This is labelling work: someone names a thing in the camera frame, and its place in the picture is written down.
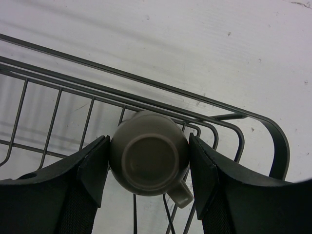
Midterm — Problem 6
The olive green ceramic mug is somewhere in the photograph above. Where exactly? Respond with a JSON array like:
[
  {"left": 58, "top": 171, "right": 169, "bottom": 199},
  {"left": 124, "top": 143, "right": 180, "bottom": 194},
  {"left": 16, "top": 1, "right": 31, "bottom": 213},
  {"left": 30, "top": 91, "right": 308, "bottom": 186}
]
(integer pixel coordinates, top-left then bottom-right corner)
[{"left": 109, "top": 111, "right": 193, "bottom": 209}]

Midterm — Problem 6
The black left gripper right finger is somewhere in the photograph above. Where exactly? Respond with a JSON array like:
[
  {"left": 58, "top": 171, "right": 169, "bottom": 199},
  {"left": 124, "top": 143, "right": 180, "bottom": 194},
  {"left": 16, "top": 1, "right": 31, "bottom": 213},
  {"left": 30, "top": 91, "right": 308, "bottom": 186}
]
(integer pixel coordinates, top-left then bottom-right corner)
[{"left": 189, "top": 135, "right": 312, "bottom": 234}]

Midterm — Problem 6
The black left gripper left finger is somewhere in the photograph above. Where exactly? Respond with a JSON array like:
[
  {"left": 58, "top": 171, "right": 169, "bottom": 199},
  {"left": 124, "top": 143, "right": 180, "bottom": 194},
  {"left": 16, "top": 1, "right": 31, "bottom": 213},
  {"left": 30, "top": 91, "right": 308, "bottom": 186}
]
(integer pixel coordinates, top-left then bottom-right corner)
[{"left": 0, "top": 136, "right": 110, "bottom": 234}]

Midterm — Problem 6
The black wire dish rack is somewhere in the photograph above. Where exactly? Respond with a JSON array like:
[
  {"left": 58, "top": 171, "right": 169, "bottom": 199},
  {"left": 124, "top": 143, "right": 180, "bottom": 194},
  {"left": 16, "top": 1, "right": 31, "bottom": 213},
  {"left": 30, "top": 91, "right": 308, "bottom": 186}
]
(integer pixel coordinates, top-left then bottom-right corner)
[{"left": 0, "top": 33, "right": 291, "bottom": 234}]

